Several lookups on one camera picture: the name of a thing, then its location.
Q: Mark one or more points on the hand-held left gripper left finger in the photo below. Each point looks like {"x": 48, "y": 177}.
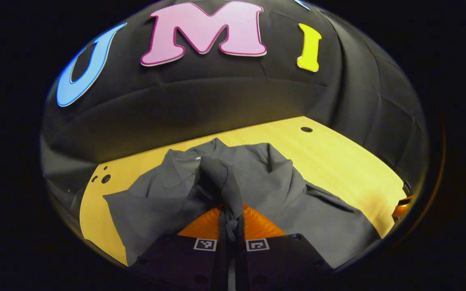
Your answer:
{"x": 204, "y": 266}

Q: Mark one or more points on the black backdrop cloth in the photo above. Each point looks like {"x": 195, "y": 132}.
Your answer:
{"x": 217, "y": 101}

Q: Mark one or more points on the grey collared shirt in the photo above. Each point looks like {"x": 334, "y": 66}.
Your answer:
{"x": 168, "y": 194}

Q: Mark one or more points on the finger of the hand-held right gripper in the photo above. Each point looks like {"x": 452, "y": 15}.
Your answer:
{"x": 403, "y": 208}

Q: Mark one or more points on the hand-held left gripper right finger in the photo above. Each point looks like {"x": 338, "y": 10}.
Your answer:
{"x": 265, "y": 266}

